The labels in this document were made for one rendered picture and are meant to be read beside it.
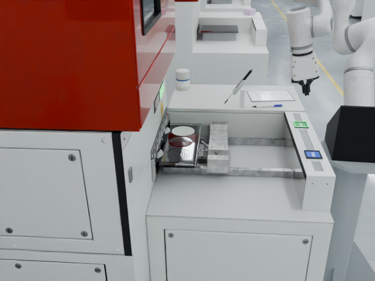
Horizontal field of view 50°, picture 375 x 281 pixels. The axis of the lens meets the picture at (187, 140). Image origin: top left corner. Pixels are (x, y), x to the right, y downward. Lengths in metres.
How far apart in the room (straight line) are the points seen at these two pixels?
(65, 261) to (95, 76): 0.60
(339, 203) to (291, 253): 0.54
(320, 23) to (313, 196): 0.61
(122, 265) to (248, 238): 0.44
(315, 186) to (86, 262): 0.77
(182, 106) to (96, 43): 0.97
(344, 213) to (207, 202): 0.75
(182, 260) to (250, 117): 0.73
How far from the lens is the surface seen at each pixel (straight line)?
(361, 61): 1.86
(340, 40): 1.94
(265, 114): 1.86
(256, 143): 1.84
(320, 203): 1.45
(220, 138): 1.76
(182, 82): 2.06
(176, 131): 1.78
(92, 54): 0.98
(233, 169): 1.59
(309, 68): 1.63
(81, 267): 1.33
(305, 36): 1.58
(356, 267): 2.29
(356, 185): 1.90
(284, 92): 2.08
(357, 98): 1.80
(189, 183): 1.55
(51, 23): 0.99
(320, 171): 1.41
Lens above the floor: 1.65
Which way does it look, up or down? 26 degrees down
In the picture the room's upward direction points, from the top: 1 degrees counter-clockwise
